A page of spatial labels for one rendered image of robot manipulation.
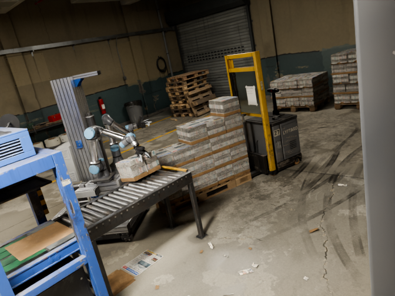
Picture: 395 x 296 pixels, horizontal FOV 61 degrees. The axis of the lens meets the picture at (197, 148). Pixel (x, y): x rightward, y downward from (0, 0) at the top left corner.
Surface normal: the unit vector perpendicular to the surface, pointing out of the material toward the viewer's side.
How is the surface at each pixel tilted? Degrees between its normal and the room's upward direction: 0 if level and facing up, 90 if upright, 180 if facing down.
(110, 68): 90
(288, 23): 90
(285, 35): 90
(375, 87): 90
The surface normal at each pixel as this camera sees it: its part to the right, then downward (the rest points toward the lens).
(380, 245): -0.67, 0.33
